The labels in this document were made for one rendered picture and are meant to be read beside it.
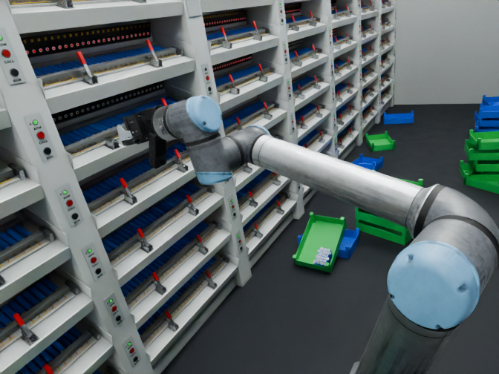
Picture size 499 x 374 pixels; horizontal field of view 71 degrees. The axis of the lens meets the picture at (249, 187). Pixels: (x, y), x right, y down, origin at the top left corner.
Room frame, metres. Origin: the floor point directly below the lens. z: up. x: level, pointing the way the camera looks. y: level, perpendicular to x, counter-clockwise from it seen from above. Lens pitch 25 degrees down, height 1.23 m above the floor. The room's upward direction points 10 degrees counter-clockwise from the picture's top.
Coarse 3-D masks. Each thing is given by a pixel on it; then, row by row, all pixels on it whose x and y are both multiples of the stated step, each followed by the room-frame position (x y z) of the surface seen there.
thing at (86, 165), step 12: (144, 96) 1.42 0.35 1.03; (180, 96) 1.50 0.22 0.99; (108, 108) 1.28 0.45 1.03; (72, 120) 1.16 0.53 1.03; (96, 144) 1.09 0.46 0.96; (120, 144) 1.11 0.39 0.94; (144, 144) 1.17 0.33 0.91; (84, 156) 1.02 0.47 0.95; (96, 156) 1.02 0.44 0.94; (108, 156) 1.04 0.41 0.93; (120, 156) 1.08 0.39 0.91; (84, 168) 0.97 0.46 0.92; (96, 168) 1.01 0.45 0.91
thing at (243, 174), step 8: (272, 128) 2.07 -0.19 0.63; (272, 136) 2.07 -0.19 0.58; (280, 136) 2.02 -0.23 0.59; (288, 136) 2.00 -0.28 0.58; (240, 168) 1.67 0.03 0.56; (248, 168) 1.64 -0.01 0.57; (256, 168) 1.69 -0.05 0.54; (264, 168) 1.76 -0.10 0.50; (240, 176) 1.61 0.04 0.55; (248, 176) 1.61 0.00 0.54; (256, 176) 1.69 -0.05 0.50; (240, 184) 1.55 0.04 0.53
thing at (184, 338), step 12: (288, 216) 1.98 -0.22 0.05; (276, 228) 1.86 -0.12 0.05; (264, 240) 1.75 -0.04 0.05; (252, 264) 1.60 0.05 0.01; (228, 288) 1.41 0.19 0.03; (216, 300) 1.33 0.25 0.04; (204, 312) 1.25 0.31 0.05; (192, 324) 1.19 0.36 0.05; (180, 336) 1.13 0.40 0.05; (180, 348) 1.11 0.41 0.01; (168, 360) 1.04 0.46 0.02; (156, 372) 0.99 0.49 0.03
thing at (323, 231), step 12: (312, 216) 1.72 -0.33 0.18; (312, 228) 1.71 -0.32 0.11; (324, 228) 1.68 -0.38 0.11; (336, 228) 1.65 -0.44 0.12; (312, 240) 1.64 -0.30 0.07; (324, 240) 1.61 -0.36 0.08; (336, 240) 1.58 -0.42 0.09; (300, 252) 1.59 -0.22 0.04; (312, 252) 1.57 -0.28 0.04; (336, 252) 1.50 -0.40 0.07; (300, 264) 1.52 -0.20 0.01; (312, 264) 1.46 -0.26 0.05; (324, 264) 1.41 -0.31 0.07
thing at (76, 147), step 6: (102, 132) 1.13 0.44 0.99; (108, 132) 1.13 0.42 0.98; (114, 132) 1.15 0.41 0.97; (90, 138) 1.08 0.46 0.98; (96, 138) 1.09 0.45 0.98; (102, 138) 1.11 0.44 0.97; (72, 144) 1.04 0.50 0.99; (78, 144) 1.04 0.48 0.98; (84, 144) 1.05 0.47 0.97; (90, 144) 1.07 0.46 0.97; (66, 150) 1.00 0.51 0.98; (72, 150) 1.02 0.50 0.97; (78, 150) 1.04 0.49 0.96; (84, 150) 1.03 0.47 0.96
